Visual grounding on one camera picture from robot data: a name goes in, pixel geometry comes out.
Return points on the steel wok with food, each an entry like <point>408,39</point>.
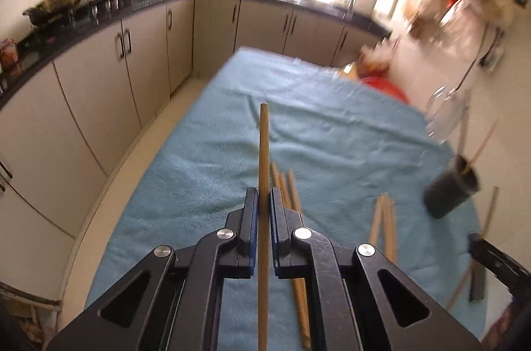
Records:
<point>54,2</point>

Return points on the dark grey cup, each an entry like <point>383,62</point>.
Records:
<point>448,193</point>

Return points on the black kitchen countertop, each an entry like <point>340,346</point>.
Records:
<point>54,44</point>

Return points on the beige kitchen base cabinets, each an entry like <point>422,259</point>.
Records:
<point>99,85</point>

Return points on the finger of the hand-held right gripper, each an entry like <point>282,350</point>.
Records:
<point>498,255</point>
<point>477,280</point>

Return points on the blue towel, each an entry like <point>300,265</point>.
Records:
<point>207,152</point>

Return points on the red plastic basin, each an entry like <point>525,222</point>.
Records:
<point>386,87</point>

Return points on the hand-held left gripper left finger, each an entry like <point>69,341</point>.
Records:
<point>251,235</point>

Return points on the white and orange plastic bag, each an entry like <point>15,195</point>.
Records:
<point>375,60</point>

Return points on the patterned jar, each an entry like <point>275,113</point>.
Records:
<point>9,56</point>

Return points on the clear glass mug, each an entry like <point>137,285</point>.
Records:
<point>442,118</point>

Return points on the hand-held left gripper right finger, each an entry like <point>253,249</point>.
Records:
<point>274,235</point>

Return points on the gas stove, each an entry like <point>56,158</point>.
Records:
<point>99,7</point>

